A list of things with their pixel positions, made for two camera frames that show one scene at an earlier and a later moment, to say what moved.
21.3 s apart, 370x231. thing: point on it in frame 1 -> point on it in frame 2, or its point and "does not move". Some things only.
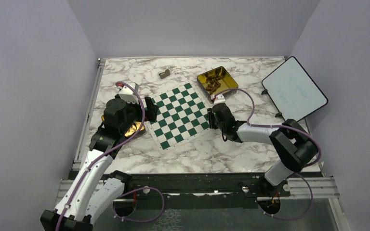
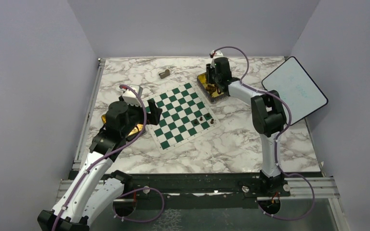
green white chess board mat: (181, 118) does not move
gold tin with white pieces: (133, 129) does not move
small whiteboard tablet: (293, 90) does not move
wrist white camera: (219, 97) -> (217, 54)
